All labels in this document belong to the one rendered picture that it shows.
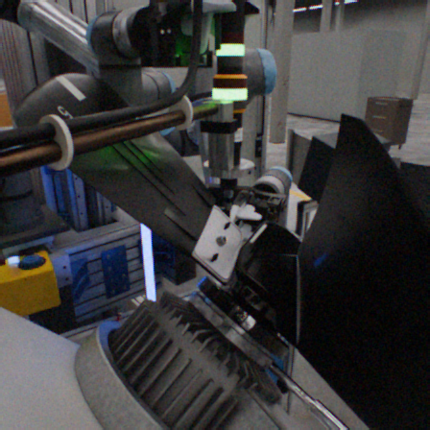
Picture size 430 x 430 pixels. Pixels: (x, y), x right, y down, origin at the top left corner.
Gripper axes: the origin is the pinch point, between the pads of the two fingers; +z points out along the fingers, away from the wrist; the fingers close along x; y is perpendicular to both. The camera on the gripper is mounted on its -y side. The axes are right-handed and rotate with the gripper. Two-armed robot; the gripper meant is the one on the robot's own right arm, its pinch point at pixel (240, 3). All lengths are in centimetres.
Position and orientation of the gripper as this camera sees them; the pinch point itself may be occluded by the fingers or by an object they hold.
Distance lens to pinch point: 49.6
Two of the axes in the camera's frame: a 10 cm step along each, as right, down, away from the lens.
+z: 6.7, 2.9, -6.8
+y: 0.0, 9.2, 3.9
